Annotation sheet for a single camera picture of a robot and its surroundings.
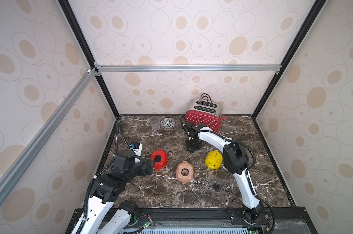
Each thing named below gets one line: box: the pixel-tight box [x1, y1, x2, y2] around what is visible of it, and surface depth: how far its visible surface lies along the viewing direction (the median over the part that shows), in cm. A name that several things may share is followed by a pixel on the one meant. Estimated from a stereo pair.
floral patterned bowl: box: [160, 117, 176, 131], surface depth 115 cm
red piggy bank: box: [151, 149, 168, 171], surface depth 87 cm
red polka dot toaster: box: [185, 93, 226, 133], surface depth 102 cm
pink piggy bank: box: [176, 160, 194, 184], surface depth 83 cm
